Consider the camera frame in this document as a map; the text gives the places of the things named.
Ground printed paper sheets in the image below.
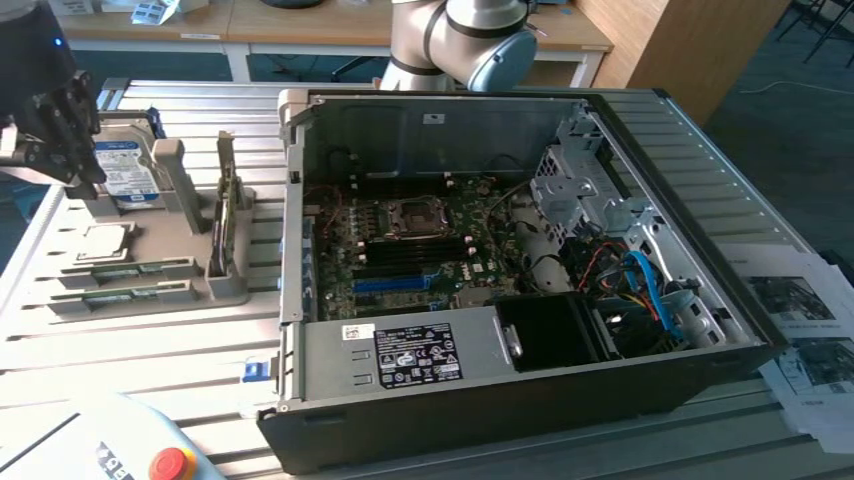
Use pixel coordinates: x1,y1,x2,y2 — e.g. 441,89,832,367
721,247,854,449

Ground black RAM slot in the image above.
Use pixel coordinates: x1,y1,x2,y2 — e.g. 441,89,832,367
365,245,469,253
365,240,469,248
365,254,470,263
365,249,470,258

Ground grey power supply with label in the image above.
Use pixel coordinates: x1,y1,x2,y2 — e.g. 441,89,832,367
301,305,520,402

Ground wooden cabinet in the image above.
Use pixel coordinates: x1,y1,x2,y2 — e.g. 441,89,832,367
572,0,794,129

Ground metal disk bay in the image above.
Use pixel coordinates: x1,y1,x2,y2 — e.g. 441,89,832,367
529,142,660,237

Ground metal CPU socket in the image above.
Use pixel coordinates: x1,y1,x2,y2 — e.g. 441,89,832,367
378,195,457,239

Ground wooden desk with white frame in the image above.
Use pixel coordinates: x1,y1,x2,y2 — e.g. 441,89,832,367
51,0,616,91

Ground red black yellow wire bundle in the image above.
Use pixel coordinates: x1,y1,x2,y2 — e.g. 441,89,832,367
578,240,660,311

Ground grey teach pendant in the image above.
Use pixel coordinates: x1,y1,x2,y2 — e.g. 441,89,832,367
0,393,217,480

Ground black expansion slot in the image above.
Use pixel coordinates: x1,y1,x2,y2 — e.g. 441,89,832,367
351,266,423,280

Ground blue expansion slot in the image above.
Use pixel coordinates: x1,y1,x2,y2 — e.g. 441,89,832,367
351,276,430,295

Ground blue flat wire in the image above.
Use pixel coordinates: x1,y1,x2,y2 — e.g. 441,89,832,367
620,248,690,349

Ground graphics card with metal bracket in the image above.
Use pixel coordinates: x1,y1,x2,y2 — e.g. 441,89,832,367
207,129,247,275

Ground green RAM stick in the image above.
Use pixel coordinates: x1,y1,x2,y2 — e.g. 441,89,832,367
78,285,170,303
87,259,181,278

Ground white boxes on desk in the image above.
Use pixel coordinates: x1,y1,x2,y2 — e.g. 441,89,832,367
47,0,213,26

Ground silver CPU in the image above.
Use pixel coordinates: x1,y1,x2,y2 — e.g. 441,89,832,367
75,224,134,262

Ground small blue clip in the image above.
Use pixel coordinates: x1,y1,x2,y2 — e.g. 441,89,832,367
241,358,277,385

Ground black open PC case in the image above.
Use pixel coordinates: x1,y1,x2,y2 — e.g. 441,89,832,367
257,87,793,476

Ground white floor cable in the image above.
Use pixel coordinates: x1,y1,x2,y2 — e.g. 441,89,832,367
738,78,800,97

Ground grey parts rack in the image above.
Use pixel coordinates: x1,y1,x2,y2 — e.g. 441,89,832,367
47,112,261,317

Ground hard disk with blue label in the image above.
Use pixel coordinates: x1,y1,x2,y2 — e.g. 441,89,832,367
91,119,167,211

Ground green motherboard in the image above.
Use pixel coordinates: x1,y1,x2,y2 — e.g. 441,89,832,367
303,172,569,321

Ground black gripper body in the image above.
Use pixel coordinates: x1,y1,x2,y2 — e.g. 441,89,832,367
0,0,81,120

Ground black chair legs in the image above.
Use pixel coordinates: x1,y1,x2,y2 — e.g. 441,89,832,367
773,0,854,69

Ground red emergency stop button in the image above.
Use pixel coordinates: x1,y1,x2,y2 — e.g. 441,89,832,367
147,447,201,480

